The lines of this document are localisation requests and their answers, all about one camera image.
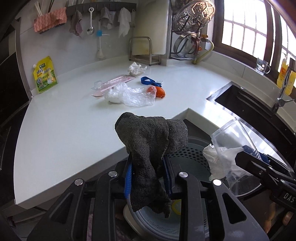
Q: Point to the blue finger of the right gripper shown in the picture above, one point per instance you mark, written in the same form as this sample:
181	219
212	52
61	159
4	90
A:
256	154

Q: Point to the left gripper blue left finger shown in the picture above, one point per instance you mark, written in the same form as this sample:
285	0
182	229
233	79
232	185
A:
128	181

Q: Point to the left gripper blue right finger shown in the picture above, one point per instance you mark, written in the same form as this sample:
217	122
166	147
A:
167	175

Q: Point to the dark grey cloth rag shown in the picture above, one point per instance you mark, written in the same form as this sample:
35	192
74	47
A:
148	140

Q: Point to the clear plastic cup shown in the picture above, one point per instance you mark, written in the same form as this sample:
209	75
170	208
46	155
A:
234	135

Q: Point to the yellow plastic lid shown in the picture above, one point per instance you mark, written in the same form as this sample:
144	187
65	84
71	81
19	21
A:
176	206

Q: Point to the person's right hand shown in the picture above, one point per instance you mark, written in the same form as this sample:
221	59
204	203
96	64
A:
271	217

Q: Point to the steel sink faucet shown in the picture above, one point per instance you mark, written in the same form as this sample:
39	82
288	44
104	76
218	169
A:
280	102

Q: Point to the orange plastic toy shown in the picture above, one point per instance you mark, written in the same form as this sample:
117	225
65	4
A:
157	91

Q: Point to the clear plastic bag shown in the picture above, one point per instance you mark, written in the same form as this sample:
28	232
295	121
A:
133	97

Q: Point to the glass mug on sill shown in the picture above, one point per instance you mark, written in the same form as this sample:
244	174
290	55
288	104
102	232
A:
262	67

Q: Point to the crumpled white paper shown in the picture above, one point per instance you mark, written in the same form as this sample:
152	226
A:
135	69

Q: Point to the pink plastic package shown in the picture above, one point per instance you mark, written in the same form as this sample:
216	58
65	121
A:
101	87

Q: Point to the steel cutting board rack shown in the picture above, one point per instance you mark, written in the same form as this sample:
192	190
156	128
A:
140	50

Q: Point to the steel pot lid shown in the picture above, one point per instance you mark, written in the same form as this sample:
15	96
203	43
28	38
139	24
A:
186	44

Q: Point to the blue white bottle brush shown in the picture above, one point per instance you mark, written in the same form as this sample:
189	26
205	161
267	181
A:
100	54

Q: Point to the window with grille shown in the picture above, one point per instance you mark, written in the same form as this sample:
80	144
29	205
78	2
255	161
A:
250	30

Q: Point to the yellow green seasoning pouch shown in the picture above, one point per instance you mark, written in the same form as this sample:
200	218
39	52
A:
44	74

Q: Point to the white cutting board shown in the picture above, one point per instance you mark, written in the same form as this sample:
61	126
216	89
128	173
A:
152	20

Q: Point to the steel steamer tray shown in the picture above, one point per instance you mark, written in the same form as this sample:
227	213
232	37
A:
191	16

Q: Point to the hanging white cloth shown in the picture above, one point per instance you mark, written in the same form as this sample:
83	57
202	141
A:
124	20

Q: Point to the hanging steel spoon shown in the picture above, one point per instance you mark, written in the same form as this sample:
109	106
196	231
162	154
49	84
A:
90	30

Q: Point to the hanging grey purple cloth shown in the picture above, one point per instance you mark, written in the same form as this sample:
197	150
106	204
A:
76	27

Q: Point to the pink sponge cloth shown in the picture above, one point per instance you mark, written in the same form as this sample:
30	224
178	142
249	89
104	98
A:
50	20

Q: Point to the white chopsticks bundle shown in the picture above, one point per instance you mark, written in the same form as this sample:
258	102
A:
39	7

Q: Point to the dark wall hook rail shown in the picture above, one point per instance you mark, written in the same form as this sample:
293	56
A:
111	5

